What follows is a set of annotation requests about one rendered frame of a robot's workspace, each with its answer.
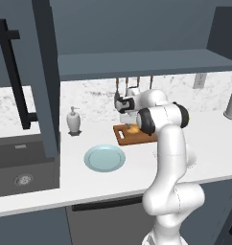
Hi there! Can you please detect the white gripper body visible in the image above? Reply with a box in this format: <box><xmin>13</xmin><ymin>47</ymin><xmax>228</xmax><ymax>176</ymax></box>
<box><xmin>119</xmin><ymin>111</ymin><xmax>139</xmax><ymax>126</ymax></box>

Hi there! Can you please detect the brown wooden cutting board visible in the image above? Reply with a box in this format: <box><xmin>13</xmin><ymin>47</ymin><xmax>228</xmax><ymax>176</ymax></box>
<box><xmin>112</xmin><ymin>123</ymin><xmax>159</xmax><ymax>147</ymax></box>

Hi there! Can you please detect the dark grey cabinet door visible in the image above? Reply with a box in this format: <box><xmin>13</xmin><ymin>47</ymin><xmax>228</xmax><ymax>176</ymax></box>
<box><xmin>31</xmin><ymin>0</ymin><xmax>61</xmax><ymax>160</ymax></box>

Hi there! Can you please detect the dark grey base cabinet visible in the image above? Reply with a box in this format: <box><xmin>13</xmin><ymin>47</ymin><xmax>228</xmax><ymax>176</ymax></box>
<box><xmin>0</xmin><ymin>207</ymin><xmax>73</xmax><ymax>245</ymax></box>
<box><xmin>180</xmin><ymin>177</ymin><xmax>232</xmax><ymax>245</ymax></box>

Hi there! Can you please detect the pale blue round plate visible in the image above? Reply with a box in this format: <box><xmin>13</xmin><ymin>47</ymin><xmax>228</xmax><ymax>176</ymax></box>
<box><xmin>83</xmin><ymin>144</ymin><xmax>127</xmax><ymax>173</ymax></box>

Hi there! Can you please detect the white soap dispenser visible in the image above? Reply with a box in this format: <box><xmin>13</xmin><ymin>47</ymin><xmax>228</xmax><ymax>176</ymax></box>
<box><xmin>65</xmin><ymin>106</ymin><xmax>83</xmax><ymax>138</ymax></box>

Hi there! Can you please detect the grey dishwasher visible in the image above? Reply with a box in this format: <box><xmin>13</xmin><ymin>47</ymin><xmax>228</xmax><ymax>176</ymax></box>
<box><xmin>65</xmin><ymin>194</ymin><xmax>161</xmax><ymax>245</ymax></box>

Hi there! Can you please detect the dark grey sink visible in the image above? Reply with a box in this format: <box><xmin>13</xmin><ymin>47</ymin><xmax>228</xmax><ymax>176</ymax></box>
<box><xmin>0</xmin><ymin>133</ymin><xmax>61</xmax><ymax>199</ymax></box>

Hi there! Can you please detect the black ladle with wooden handle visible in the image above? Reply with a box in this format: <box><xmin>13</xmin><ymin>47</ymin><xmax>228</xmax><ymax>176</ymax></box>
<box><xmin>114</xmin><ymin>77</ymin><xmax>122</xmax><ymax>103</ymax></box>

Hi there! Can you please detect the open dark grey wall cabinet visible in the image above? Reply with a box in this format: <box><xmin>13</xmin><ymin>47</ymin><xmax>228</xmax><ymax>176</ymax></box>
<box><xmin>49</xmin><ymin>0</ymin><xmax>232</xmax><ymax>82</ymax></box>

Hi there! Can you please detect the grey wall socket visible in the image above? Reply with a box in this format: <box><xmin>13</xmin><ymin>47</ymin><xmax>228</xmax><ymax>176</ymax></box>
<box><xmin>193</xmin><ymin>73</ymin><xmax>208</xmax><ymax>90</ymax></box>

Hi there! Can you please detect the black dishwasher handle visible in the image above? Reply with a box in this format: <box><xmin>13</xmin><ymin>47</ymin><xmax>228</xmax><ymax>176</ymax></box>
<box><xmin>71</xmin><ymin>195</ymin><xmax>145</xmax><ymax>212</ymax></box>

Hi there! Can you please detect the black bar door handle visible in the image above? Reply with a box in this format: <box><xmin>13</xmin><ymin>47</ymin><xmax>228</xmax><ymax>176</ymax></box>
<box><xmin>0</xmin><ymin>18</ymin><xmax>39</xmax><ymax>131</ymax></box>

